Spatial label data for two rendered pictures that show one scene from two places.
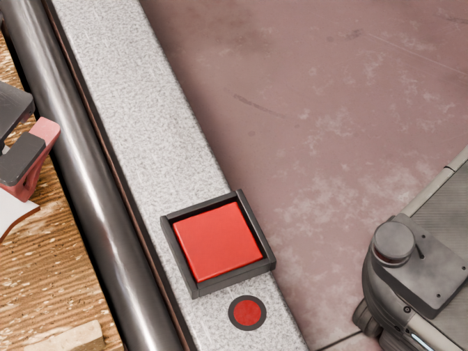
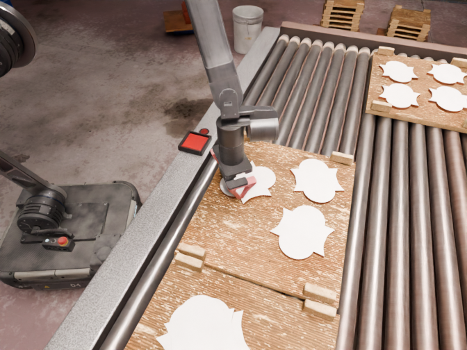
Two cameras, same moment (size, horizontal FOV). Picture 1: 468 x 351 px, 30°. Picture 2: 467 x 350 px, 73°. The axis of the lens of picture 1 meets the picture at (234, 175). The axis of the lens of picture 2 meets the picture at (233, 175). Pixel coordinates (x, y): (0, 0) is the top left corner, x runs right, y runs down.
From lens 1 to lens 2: 0.95 m
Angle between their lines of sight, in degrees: 68
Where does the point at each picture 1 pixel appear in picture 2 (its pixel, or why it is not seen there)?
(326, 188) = not seen: hidden behind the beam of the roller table
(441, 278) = (108, 238)
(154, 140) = (180, 175)
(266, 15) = not seen: outside the picture
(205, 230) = (195, 144)
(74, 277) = not seen: hidden behind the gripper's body
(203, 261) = (202, 139)
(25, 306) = (248, 152)
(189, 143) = (173, 169)
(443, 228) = (84, 256)
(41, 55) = (181, 219)
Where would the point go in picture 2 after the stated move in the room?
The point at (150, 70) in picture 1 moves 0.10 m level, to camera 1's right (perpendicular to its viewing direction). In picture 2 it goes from (158, 194) to (136, 173)
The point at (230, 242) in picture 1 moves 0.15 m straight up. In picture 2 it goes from (192, 139) to (187, 96)
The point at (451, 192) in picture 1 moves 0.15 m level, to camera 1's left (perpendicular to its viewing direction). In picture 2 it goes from (66, 264) to (82, 287)
